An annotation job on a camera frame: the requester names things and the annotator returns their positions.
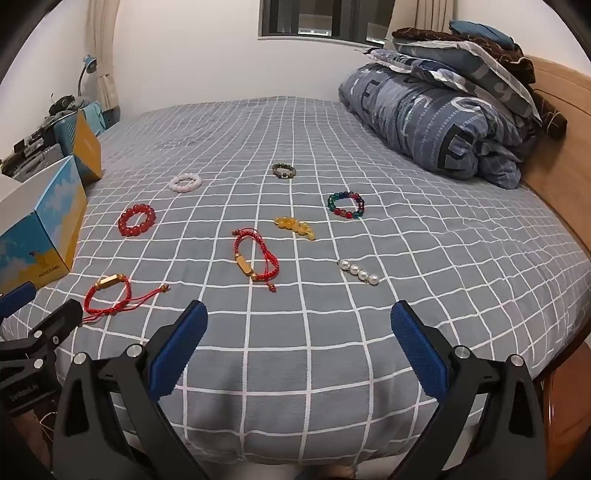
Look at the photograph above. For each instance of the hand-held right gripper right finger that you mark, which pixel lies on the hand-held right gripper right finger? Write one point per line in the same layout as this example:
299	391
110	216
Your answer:
418	350

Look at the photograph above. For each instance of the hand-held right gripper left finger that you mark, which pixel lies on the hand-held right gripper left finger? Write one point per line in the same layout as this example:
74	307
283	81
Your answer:
180	346

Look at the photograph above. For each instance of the grey patterned pillow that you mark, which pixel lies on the grey patterned pillow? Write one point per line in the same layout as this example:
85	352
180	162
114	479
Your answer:
475	64

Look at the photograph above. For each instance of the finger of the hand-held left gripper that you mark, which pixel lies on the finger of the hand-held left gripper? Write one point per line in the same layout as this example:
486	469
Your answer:
17	296
57	323

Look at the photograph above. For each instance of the grey checked bed sheet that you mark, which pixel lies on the grey checked bed sheet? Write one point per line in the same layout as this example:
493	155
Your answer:
295	323

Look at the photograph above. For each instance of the wooden bed frame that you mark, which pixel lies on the wooden bed frame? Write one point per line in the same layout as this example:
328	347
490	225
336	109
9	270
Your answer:
570	415

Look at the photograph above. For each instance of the blue and yellow cardboard box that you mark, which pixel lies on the blue and yellow cardboard box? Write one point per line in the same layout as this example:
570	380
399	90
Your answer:
44	230

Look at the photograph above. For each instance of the folded blue patterned quilt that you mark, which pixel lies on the folded blue patterned quilt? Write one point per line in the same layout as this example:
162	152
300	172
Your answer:
429	124

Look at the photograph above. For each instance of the orange cardboard box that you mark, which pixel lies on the orange cardboard box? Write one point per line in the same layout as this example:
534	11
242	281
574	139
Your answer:
87	147

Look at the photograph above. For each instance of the dark blue pillow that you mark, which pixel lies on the dark blue pillow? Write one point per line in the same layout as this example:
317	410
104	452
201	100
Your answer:
480	32

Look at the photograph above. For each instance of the blue desk lamp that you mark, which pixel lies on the blue desk lamp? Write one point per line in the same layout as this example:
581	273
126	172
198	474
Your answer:
87	64

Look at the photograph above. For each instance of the beige curtain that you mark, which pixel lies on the beige curtain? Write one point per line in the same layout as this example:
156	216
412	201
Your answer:
106	50
431	14

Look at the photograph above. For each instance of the wooden headboard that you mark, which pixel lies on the wooden headboard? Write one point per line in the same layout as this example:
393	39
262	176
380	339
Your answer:
563	152

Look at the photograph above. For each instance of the dark framed window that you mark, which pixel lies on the dark framed window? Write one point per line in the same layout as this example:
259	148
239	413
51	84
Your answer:
323	21

